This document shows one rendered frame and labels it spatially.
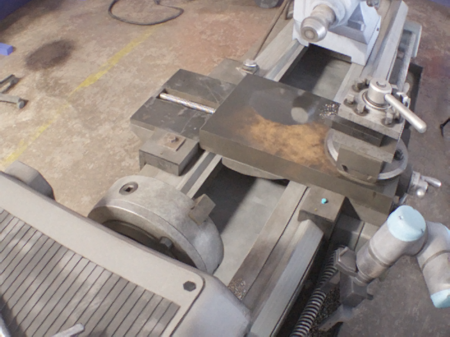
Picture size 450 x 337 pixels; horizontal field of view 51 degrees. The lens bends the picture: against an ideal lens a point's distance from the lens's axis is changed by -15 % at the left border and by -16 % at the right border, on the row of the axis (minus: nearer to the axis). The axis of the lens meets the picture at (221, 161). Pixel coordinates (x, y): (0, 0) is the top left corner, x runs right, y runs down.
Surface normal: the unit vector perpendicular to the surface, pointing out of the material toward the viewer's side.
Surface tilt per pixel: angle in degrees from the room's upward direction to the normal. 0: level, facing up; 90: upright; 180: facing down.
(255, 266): 0
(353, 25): 0
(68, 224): 0
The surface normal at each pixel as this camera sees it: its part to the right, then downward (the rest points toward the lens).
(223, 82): 0.04, -0.73
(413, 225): 0.36, -0.72
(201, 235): 0.73, -0.21
